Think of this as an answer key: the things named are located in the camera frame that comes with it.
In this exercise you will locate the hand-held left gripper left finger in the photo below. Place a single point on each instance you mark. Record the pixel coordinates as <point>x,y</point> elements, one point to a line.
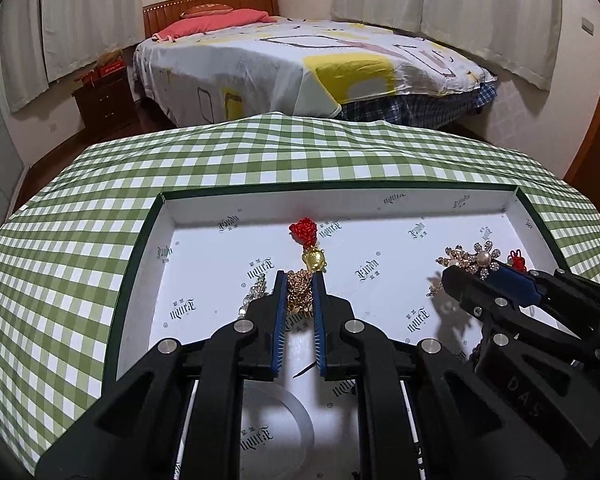
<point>280,325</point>

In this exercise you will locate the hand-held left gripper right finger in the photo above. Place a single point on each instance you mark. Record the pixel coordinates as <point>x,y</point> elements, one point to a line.
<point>320,325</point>

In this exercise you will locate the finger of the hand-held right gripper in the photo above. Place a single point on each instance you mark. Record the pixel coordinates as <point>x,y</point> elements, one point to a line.
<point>467,292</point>
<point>515,285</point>

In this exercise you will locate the pearl flower brooch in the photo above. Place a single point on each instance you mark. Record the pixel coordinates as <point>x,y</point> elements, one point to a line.
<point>480,259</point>

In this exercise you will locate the silver rhinestone ornament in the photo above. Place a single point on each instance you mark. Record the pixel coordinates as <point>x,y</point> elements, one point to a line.
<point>254,292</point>

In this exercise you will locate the red knot gold charm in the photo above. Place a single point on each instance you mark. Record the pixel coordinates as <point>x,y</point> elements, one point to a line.
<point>314,259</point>

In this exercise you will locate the green box with white lining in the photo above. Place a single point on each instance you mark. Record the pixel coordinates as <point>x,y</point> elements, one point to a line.
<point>380,240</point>

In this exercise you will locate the red knot ornament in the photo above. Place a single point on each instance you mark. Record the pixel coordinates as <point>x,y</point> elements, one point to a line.
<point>517,259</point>

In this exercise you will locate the white jade bangle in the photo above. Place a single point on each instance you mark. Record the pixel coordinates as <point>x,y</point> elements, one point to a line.
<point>300,410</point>

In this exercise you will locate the blue plaid bedsheet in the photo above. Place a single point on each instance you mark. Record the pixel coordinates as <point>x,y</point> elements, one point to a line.
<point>430,107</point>

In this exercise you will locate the green checked tablecloth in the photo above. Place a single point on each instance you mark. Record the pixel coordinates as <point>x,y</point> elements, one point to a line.
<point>80,260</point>

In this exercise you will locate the patterned white bedspread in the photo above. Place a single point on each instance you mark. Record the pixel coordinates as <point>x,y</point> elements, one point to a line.
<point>280,60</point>

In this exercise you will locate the dark wooden nightstand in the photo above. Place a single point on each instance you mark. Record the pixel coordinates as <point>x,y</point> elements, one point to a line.
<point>105,102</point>

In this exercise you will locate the red gift box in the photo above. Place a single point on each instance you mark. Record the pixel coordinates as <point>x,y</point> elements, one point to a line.
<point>110,68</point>
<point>87,79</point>

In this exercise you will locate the pink pillow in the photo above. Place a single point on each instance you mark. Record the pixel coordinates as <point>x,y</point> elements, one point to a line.
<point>205,22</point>

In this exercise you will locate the orange cushion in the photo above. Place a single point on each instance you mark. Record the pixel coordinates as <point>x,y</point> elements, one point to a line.
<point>210,8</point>

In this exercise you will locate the wooden headboard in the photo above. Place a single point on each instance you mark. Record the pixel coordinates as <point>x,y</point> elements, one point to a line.
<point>205,0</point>

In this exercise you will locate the grey wall switch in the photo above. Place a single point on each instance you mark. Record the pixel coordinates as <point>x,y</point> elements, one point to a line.
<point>587,26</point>

